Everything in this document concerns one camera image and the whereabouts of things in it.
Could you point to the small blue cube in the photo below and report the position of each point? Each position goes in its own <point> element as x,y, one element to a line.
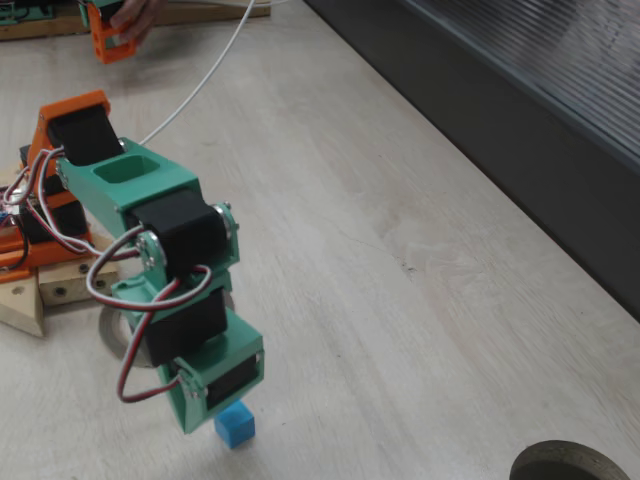
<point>235,430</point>

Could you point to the orange leader arm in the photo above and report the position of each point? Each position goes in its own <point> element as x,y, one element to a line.
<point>107,47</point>

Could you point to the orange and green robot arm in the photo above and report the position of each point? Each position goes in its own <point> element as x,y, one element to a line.
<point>165,185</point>

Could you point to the person's hand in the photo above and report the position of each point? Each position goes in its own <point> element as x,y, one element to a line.
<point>142,15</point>

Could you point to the wooden base block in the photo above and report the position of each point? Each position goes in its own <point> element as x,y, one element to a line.
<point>65,290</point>

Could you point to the light wooden plank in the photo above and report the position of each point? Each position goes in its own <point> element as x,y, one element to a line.
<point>22,312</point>

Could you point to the wooden board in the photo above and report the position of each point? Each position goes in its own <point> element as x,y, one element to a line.
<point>200,12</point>

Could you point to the grey office desk partition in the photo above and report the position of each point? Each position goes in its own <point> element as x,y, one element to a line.
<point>500,125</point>

